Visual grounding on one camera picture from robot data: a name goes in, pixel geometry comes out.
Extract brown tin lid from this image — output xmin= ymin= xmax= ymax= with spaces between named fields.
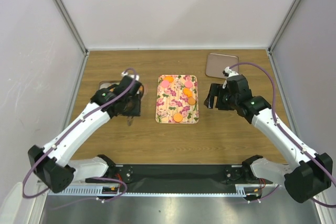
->
xmin=205 ymin=53 xmax=239 ymax=79

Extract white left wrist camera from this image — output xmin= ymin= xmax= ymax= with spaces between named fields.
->
xmin=121 ymin=71 xmax=140 ymax=81

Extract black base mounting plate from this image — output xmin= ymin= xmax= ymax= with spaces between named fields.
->
xmin=85 ymin=163 xmax=274 ymax=194

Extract dotted biscuit bottom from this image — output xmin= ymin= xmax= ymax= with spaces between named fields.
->
xmin=173 ymin=113 xmax=183 ymax=123

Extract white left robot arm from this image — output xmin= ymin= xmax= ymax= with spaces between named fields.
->
xmin=28 ymin=72 xmax=143 ymax=193

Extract orange fish shaped cookie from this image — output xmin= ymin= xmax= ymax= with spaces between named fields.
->
xmin=183 ymin=88 xmax=193 ymax=97

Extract brown cookie tin box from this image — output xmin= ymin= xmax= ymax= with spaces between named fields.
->
xmin=98 ymin=81 xmax=119 ymax=90

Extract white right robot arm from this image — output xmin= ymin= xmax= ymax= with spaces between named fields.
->
xmin=204 ymin=74 xmax=335 ymax=203

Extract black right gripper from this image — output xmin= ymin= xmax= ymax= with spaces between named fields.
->
xmin=203 ymin=83 xmax=238 ymax=111

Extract metal serving tongs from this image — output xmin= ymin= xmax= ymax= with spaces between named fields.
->
xmin=127 ymin=116 xmax=134 ymax=126

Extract plain brown round cookie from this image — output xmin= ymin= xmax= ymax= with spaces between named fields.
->
xmin=188 ymin=97 xmax=196 ymax=105

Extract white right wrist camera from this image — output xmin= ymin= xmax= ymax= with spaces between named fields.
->
xmin=222 ymin=67 xmax=239 ymax=89

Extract floral serving tray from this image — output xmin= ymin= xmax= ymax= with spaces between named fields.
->
xmin=155 ymin=74 xmax=199 ymax=124

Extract pink cookie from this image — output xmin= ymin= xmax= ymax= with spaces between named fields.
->
xmin=161 ymin=80 xmax=170 ymax=88
xmin=184 ymin=81 xmax=193 ymax=89

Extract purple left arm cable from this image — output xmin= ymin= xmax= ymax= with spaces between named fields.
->
xmin=22 ymin=68 xmax=140 ymax=210

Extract pink cookie left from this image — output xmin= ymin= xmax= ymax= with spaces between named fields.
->
xmin=161 ymin=80 xmax=170 ymax=88

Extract pink cookie right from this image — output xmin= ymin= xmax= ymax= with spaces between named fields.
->
xmin=184 ymin=81 xmax=193 ymax=89

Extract aluminium cable duct rail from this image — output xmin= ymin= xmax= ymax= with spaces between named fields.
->
xmin=48 ymin=181 xmax=274 ymax=198

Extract orange round cookie tray top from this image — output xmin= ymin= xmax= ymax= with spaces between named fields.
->
xmin=164 ymin=76 xmax=174 ymax=83

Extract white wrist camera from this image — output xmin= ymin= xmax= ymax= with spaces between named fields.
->
xmin=222 ymin=67 xmax=239 ymax=89
xmin=121 ymin=71 xmax=140 ymax=81

